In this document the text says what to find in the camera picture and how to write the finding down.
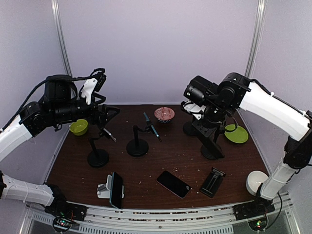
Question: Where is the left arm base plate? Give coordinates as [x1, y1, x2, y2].
[44, 202, 87, 221]

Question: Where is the black stand with teal phone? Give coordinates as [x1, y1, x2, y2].
[126, 125, 149, 157]

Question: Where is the blue smartphone on white stand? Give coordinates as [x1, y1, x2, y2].
[109, 172, 123, 209]

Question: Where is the white bowl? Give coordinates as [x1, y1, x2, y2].
[245, 171, 268, 196]

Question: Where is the left aluminium frame post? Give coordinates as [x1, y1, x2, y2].
[51, 0, 72, 76]

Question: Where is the red patterned bowl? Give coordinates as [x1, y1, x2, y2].
[154, 107, 175, 123]

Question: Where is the teal smartphone on stand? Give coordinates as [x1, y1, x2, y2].
[143, 112, 162, 142]

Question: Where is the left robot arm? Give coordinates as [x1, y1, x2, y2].
[0, 68, 120, 216]

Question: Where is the right aluminium frame post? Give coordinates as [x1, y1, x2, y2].
[245, 0, 267, 78]

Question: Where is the black folding phone stand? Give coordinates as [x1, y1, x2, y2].
[199, 167, 226, 198]

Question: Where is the black stand with pink phone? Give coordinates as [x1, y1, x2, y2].
[183, 121, 198, 137]

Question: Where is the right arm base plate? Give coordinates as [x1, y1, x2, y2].
[233, 201, 275, 220]

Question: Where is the grey smartphone on left stand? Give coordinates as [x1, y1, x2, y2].
[99, 128, 117, 142]

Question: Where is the green plate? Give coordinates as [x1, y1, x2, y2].
[224, 124, 249, 144]

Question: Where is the white folding phone stand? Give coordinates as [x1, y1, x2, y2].
[97, 175, 124, 199]

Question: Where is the aluminium frame post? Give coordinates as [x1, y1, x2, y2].
[51, 0, 72, 76]
[245, 0, 267, 78]

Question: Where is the green bowl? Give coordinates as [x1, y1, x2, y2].
[70, 119, 88, 136]

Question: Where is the black left gooseneck stand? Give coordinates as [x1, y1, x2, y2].
[87, 133, 109, 168]

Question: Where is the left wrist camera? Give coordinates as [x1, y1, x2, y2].
[78, 68, 107, 105]

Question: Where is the pink smartphone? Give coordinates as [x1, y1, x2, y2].
[156, 171, 192, 198]

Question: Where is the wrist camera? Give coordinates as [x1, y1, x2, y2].
[180, 100, 206, 120]
[78, 68, 107, 105]

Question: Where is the black gooseneck stand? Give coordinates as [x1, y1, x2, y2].
[87, 133, 109, 168]
[200, 129, 226, 160]

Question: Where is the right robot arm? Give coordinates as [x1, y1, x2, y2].
[181, 73, 312, 215]

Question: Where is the black right gooseneck stand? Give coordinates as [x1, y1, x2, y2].
[200, 129, 226, 160]

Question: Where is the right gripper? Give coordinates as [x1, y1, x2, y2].
[191, 98, 231, 139]

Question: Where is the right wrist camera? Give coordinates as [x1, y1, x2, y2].
[180, 100, 206, 120]

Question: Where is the front aluminium rail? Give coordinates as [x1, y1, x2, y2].
[18, 194, 303, 234]

